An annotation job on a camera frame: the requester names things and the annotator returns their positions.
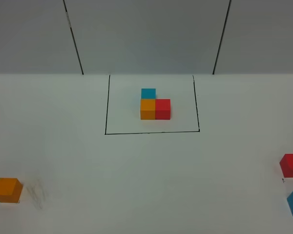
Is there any orange template cube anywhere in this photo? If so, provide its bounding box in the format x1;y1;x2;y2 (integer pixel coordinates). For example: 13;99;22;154
140;99;156;120

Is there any blue template cube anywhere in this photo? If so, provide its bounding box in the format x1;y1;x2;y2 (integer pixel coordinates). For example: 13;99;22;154
141;88;156;99

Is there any red template cube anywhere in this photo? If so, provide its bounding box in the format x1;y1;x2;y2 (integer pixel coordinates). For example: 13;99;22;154
155;99;171;120

